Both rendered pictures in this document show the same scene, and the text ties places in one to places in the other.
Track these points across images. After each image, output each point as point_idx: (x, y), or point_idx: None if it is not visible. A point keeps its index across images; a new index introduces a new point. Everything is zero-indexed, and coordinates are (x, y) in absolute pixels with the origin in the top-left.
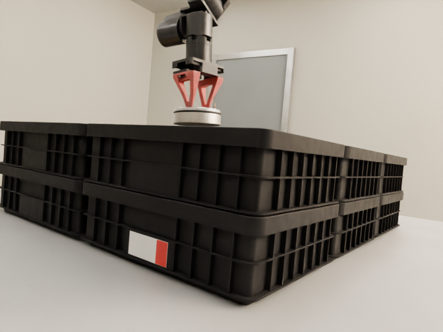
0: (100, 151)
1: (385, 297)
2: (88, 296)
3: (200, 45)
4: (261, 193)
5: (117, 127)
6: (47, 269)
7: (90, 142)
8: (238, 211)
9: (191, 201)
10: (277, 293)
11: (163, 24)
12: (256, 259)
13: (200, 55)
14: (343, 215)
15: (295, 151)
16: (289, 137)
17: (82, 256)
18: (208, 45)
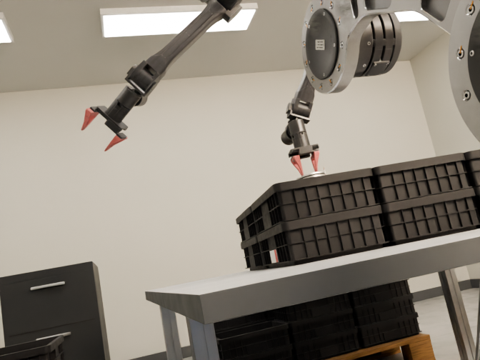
0: (256, 216)
1: (380, 249)
2: (241, 275)
3: (296, 139)
4: (286, 211)
5: (255, 202)
6: (237, 275)
7: None
8: (279, 222)
9: (273, 226)
10: (321, 260)
11: (282, 134)
12: (292, 241)
13: (298, 145)
14: (400, 211)
15: (303, 186)
16: (294, 181)
17: (258, 271)
18: (301, 136)
